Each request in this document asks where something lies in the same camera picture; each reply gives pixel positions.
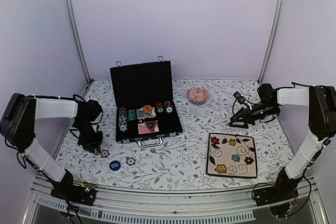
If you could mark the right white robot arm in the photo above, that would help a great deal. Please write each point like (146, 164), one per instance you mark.
(320, 101)

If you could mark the orange big blind button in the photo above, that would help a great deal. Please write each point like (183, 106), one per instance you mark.
(147, 109)

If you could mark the blue small blind button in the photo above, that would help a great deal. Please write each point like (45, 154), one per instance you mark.
(115, 165)

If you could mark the right aluminium frame post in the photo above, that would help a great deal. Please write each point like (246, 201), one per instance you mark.
(271, 40)

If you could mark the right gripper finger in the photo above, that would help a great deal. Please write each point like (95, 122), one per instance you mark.
(239, 124)
(238, 115)

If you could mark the green chip stack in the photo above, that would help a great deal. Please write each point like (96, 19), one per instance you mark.
(132, 115)

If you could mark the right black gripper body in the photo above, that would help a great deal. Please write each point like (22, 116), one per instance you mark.
(268, 110)

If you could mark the black poker case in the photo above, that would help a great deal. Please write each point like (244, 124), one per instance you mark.
(137, 85)

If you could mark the red playing card deck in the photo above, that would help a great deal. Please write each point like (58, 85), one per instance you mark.
(142, 129)

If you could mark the black orange chip stack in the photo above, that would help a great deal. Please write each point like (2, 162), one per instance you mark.
(159, 107)

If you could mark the aluminium frame post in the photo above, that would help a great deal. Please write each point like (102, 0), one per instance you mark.
(271, 40)
(76, 37)

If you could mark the left aluminium frame post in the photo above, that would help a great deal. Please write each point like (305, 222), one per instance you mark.
(76, 37)

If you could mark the blue white chip stack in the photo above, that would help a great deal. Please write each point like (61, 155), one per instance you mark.
(123, 119)

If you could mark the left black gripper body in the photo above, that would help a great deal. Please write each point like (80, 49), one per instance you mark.
(87, 137)

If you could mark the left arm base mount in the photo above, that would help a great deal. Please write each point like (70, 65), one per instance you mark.
(73, 193)

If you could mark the black triangular dealer button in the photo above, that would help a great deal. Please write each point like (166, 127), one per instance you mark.
(151, 125)

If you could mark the floral square plate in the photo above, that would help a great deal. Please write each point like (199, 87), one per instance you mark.
(231, 156)

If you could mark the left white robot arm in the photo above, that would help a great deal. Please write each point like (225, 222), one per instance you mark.
(18, 129)

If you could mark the red patterned bowl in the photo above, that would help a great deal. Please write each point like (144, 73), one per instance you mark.
(197, 95)

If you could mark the front aluminium rail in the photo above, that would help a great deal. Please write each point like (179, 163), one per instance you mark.
(128, 205)

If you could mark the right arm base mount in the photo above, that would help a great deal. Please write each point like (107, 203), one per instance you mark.
(275, 195)

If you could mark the purple chip stack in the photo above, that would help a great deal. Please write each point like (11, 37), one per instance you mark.
(168, 106)

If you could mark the blue playing card deck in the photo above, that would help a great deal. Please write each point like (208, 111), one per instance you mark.
(141, 115)

